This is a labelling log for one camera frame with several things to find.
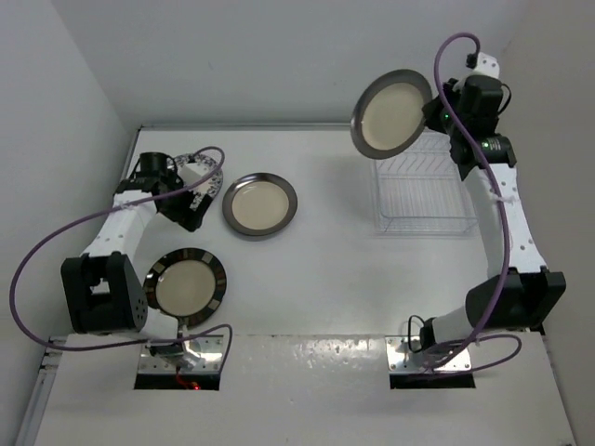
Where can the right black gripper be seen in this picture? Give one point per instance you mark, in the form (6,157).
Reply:
(431,118)

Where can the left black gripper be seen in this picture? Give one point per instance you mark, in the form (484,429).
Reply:
(184,216)

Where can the silver rim plate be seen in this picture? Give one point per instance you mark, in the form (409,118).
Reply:
(388,117)
(259,204)

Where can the striped dark rim plate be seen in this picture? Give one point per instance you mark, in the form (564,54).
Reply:
(188,284)

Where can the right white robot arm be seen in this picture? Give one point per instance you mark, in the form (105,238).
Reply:
(520,290)

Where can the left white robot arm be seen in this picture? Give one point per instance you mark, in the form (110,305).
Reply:
(103,292)

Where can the blue floral plate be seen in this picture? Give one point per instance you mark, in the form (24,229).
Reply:
(213,185)

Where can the silver rim plate on table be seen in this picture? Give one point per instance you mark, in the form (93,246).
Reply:
(259,204)

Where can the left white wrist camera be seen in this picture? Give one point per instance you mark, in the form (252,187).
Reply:
(192,172)

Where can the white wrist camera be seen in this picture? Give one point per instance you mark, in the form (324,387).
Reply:
(480,63)
(192,172)

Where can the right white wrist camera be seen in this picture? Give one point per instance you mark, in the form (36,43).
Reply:
(480,63)

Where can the white wire dish rack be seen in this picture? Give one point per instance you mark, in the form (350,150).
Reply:
(419,192)

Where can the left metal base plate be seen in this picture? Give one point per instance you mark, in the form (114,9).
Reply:
(202,355)

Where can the metal base plate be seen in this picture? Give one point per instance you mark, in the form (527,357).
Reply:
(202,355)
(406,358)

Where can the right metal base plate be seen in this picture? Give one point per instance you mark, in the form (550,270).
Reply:
(406,358)

